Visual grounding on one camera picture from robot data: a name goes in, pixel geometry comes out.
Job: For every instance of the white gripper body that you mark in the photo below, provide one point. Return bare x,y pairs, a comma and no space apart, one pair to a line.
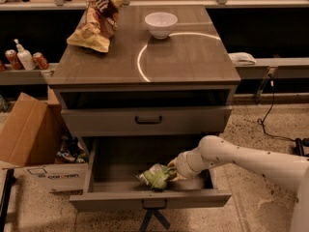
183,166

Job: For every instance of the green jalapeno chip bag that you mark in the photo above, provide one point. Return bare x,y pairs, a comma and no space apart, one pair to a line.
158,176

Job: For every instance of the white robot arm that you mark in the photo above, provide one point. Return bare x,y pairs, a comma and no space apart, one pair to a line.
288,171

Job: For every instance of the closed grey upper drawer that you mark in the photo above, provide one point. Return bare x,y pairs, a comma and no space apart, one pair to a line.
146,121

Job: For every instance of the open grey lower drawer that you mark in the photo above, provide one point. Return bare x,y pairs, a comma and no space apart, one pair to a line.
111,182

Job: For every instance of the grey drawer cabinet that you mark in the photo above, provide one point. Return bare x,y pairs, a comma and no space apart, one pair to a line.
190,68

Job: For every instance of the brown yellow chip bag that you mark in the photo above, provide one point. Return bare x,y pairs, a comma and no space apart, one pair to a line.
99,25

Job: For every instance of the white caravan box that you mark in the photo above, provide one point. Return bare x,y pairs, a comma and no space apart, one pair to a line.
59,177

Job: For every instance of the black stand right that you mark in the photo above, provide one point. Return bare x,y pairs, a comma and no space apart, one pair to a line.
298,149

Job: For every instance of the black stand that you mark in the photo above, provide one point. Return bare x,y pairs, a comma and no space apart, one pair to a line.
5,198
298,149

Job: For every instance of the white folded cloth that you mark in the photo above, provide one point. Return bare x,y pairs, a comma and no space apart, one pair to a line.
242,58

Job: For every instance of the white bowl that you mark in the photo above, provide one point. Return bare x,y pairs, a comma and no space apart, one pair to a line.
161,24

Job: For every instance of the brown cardboard box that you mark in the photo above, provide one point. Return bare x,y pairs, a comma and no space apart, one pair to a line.
31,134

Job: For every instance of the red soda can right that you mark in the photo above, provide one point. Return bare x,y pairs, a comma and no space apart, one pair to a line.
40,61

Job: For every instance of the red soda can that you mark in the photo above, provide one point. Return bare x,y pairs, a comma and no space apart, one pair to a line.
13,59
40,61

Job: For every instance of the black stand left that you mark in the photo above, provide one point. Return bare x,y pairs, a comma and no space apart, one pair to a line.
5,198

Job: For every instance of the white pump bottle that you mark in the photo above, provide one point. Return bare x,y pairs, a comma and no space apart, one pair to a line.
24,56

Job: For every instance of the red soda can left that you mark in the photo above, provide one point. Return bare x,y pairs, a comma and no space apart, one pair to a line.
13,59

